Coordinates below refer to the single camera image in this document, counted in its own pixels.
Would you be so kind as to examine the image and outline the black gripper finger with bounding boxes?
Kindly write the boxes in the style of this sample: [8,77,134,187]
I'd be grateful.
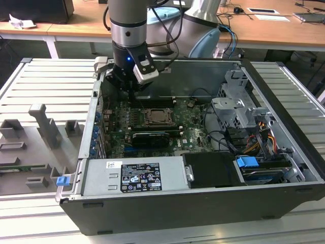
[105,67,136,102]

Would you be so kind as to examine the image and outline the blue expansion slot clips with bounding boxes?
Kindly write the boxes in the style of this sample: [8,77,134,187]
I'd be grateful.
[91,111,102,158]

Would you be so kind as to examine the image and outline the black RAM slots row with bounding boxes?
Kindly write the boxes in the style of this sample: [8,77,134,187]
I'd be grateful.
[136,96,177,108]
[129,124,184,133]

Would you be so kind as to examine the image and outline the wooden desk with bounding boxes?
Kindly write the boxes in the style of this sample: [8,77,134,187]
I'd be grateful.
[0,21,63,59]
[47,0,325,55]

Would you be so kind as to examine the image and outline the black graphics card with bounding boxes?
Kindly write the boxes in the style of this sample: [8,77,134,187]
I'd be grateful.
[131,131,171,148]

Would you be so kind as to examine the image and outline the large black box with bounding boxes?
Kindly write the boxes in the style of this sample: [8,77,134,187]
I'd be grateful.
[0,0,75,25]

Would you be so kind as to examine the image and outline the green motherboard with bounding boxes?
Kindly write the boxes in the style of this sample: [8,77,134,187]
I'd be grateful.
[101,95,216,157]

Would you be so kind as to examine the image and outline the grey power supply unit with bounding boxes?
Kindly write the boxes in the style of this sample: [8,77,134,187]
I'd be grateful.
[82,156,191,196]

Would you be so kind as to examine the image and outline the crumpled white paper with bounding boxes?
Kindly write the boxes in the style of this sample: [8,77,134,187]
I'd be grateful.
[9,14,36,30]

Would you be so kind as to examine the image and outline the grey parts rack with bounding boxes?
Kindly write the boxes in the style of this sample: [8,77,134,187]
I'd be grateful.
[0,103,86,196]

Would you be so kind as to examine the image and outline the blue plastic case latch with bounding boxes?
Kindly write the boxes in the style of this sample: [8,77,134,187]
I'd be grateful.
[57,176,71,188]

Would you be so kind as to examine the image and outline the silver metal drive cage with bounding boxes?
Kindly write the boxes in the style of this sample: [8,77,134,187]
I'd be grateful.
[210,70,275,130]

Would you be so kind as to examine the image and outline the green RAM stick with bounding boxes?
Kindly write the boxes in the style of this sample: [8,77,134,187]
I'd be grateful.
[0,165,48,172]

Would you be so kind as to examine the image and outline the black open PC case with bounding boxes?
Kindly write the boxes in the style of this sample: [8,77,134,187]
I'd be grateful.
[55,56,325,236]

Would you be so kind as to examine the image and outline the white paper sheet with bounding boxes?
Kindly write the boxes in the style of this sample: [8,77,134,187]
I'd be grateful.
[254,14,290,22]

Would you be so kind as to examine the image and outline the hard disk in blue carrier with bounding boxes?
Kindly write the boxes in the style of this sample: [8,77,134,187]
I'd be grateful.
[235,156,285,185]

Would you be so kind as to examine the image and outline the grey laptop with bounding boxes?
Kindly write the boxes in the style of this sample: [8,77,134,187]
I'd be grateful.
[293,11,325,25]

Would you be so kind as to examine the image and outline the grey plastic case handle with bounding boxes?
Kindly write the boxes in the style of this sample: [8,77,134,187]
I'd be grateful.
[93,56,110,74]

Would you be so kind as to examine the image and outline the white camera with black bracket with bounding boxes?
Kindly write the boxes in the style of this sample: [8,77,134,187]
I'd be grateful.
[127,47,159,85]

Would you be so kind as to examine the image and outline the small white plastic bracket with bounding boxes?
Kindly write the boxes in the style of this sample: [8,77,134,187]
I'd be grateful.
[212,47,226,59]

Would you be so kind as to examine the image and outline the blue cable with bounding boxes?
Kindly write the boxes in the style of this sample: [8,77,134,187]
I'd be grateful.
[220,24,239,59]

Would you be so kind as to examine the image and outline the white desk cable tray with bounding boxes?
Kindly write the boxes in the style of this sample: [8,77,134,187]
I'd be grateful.
[247,7,280,15]

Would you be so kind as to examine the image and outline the yellow red power wires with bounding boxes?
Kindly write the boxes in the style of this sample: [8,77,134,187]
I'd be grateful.
[243,134,276,155]

